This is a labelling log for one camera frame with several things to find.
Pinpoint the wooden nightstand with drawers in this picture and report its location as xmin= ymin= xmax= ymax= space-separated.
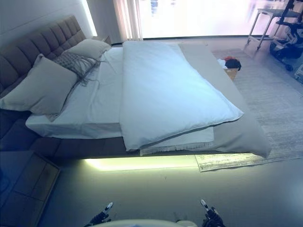
xmin=0 ymin=150 xmax=61 ymax=227

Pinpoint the brown upholstered bed frame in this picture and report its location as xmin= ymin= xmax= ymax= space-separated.
xmin=0 ymin=92 xmax=197 ymax=159

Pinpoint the black wheeled equipment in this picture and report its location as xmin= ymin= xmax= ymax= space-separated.
xmin=269 ymin=0 xmax=303 ymax=71

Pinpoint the white duvet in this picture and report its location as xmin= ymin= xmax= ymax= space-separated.
xmin=119 ymin=40 xmax=244 ymax=152

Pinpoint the brown tufted headboard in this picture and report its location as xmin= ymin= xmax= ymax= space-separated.
xmin=0 ymin=15 xmax=86 ymax=95

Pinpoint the metal-legged table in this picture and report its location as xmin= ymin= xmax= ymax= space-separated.
xmin=246 ymin=8 xmax=285 ymax=50

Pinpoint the white bed sheet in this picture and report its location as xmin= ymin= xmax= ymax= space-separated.
xmin=25 ymin=47 xmax=124 ymax=140

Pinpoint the grey patterned rug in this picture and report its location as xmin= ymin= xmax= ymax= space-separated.
xmin=195 ymin=48 xmax=303 ymax=173

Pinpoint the beige square pillow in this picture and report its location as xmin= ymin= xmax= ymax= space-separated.
xmin=65 ymin=38 xmax=112 ymax=60
xmin=0 ymin=53 xmax=79 ymax=122

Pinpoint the beige bedspread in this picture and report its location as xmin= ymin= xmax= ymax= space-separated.
xmin=177 ymin=42 xmax=273 ymax=158

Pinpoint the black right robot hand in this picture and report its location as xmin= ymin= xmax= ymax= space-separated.
xmin=200 ymin=199 xmax=223 ymax=227

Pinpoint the silver robot torso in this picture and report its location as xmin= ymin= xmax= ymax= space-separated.
xmin=94 ymin=218 xmax=197 ymax=227

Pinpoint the small wooden bedside table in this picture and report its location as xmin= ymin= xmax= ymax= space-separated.
xmin=92 ymin=35 xmax=112 ymax=46

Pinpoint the cardboard box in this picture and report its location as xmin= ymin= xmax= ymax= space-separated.
xmin=223 ymin=67 xmax=239 ymax=82

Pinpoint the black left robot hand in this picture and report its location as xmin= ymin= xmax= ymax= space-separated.
xmin=91 ymin=201 xmax=114 ymax=224

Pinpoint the sheer white curtain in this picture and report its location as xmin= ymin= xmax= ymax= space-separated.
xmin=112 ymin=0 xmax=143 ymax=40

